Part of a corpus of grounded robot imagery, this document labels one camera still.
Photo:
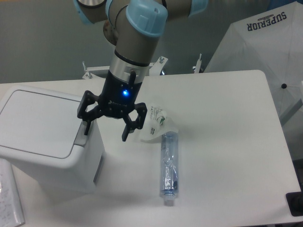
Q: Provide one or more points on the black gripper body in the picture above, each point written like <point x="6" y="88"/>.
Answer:
<point x="118" y="97"/>

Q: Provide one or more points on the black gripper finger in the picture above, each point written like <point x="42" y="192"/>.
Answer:
<point x="138" y="123"/>
<point x="89" y="109"/>

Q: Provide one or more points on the white lidded trash can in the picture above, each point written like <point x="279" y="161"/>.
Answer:
<point x="42" y="136"/>

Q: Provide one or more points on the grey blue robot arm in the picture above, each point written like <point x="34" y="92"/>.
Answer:
<point x="138" y="24"/>

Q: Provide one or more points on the crumpled white plastic wrapper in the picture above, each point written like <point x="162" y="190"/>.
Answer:
<point x="158" y="121"/>

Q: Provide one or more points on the crushed clear plastic bottle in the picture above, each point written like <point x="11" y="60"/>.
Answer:
<point x="169" y="168"/>

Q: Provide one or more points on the white superior umbrella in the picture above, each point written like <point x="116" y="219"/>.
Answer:
<point x="271" y="42"/>

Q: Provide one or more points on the black device at edge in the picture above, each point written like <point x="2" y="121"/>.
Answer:
<point x="295" y="203"/>

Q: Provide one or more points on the white metal mounting bracket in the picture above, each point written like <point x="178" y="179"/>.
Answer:
<point x="155" y="68"/>

